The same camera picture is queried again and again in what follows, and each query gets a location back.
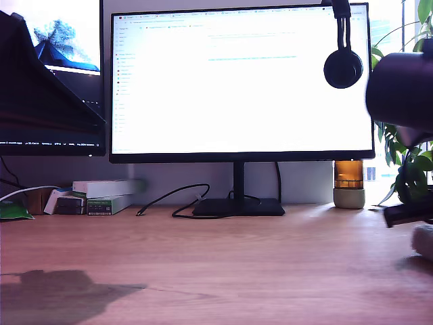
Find white fluffy tea towel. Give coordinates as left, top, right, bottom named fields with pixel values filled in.
left=410, top=224, right=433, bottom=262

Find monitor with dark screen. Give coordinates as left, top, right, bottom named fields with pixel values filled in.
left=0, top=0, right=107, bottom=157

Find white box with blue edge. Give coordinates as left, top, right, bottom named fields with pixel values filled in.
left=43, top=188, right=74, bottom=215

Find brown cardboard box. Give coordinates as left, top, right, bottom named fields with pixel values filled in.
left=25, top=188, right=51, bottom=216

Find small dark box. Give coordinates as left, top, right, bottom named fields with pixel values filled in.
left=55, top=196, right=87, bottom=215

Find long white box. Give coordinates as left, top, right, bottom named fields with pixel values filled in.
left=72, top=179, right=147, bottom=199

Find green and white box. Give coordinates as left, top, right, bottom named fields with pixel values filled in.
left=86, top=194, right=133, bottom=217

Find large monitor with white screen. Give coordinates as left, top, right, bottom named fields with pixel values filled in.
left=108, top=2, right=376, bottom=217

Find black headphones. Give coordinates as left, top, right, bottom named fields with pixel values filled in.
left=322, top=0, right=365, bottom=90

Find amber glass lamp grey base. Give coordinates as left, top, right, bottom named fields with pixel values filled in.
left=333, top=159, right=367, bottom=209

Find green leafy house plant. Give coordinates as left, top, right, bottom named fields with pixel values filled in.
left=370, top=0, right=433, bottom=213

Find thin black cable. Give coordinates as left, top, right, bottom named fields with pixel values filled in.
left=0, top=155, right=22, bottom=190

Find white cable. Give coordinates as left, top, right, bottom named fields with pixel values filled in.
left=0, top=185, right=62, bottom=203

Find black usb cable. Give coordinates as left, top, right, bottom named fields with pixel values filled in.
left=136, top=183, right=211, bottom=219

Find black monitor cable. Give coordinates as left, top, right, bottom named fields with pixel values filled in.
left=274, top=160, right=284, bottom=204

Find arm grey camera box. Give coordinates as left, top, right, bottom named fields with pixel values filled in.
left=395, top=125, right=433, bottom=150

